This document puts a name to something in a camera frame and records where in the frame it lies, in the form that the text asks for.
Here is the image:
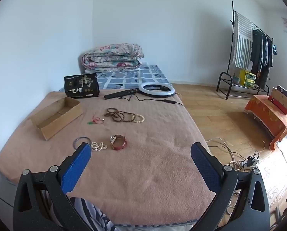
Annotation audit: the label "yellow crate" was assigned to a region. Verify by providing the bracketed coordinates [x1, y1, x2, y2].
[239, 69, 257, 87]

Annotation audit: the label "grey striped hanging cloth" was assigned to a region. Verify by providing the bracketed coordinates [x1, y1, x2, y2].
[231, 12, 254, 70]

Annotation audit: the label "blue checked bedsheet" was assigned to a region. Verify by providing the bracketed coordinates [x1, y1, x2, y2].
[59, 64, 170, 92]

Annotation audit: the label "white pearl bracelet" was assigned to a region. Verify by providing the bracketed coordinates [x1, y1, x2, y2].
[91, 141, 108, 152]

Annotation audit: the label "black clothes rack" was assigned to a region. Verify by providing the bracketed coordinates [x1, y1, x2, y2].
[216, 1, 275, 100]

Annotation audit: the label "power strip with cables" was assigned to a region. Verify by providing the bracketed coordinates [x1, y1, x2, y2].
[206, 137, 267, 169]

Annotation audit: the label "white power strip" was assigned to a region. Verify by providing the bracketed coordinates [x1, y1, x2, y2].
[240, 156, 259, 170]

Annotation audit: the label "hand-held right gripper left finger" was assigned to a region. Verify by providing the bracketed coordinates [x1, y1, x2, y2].
[13, 142, 103, 231]

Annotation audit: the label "black snack bag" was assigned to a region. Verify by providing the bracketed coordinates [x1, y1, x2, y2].
[64, 73, 100, 98]

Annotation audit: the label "red box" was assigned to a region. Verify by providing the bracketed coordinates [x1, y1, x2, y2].
[268, 95, 287, 115]

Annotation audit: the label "light wooden box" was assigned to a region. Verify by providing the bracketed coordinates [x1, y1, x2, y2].
[271, 87, 287, 111]

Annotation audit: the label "purple bangle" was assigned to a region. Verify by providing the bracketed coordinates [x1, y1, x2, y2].
[73, 137, 91, 150]

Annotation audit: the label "pink-brown blanket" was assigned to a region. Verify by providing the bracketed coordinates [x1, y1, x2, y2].
[0, 90, 217, 224]

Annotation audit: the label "dark hanging clothes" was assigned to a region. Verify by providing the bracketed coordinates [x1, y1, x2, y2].
[249, 28, 274, 89]

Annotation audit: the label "red string green pendant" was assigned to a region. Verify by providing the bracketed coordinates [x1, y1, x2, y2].
[87, 113, 105, 126]

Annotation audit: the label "dark blue box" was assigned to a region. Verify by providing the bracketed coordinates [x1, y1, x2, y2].
[277, 85, 287, 101]

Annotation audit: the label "black ring light cable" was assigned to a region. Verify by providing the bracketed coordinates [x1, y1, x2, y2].
[121, 94, 185, 106]

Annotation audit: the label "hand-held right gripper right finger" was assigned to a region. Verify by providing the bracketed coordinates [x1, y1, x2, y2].
[190, 142, 271, 231]

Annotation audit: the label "brown bead necklace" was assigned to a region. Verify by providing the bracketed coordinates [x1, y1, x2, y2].
[104, 108, 137, 123]

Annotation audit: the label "grey zebra striped cloth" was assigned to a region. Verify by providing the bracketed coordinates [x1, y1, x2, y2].
[70, 197, 116, 231]

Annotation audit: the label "cardboard box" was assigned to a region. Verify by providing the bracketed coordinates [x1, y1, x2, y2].
[30, 97, 83, 141]

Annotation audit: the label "ring light with black tripod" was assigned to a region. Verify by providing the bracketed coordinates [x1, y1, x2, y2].
[104, 82, 176, 100]

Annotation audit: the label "red strap watch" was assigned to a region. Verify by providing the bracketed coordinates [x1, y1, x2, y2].
[109, 135, 127, 151]

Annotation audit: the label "orange cloth covered table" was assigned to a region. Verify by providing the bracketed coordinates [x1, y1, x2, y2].
[244, 95, 287, 152]

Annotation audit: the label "folded floral quilt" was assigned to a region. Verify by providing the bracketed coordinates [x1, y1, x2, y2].
[81, 44, 144, 72]

